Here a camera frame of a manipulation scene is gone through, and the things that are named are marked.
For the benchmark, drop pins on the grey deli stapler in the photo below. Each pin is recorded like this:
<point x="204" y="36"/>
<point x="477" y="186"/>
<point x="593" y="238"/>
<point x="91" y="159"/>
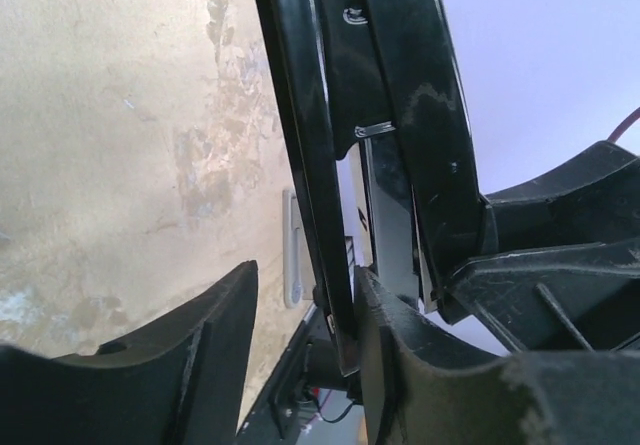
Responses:
<point x="298" y="274"/>

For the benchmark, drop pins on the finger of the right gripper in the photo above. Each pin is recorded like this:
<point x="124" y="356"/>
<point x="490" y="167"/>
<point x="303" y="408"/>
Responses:
<point x="548" y="264"/>

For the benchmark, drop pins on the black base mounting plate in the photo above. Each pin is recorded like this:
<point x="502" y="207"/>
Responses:
<point x="305" y="389"/>

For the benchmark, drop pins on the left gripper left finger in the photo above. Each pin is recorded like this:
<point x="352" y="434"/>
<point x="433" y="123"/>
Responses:
<point x="177" y="380"/>

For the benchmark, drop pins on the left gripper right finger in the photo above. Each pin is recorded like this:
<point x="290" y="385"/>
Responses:
<point x="422" y="385"/>

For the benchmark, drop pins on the black stapler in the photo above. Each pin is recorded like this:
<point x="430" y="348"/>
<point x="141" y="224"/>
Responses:
<point x="345" y="71"/>

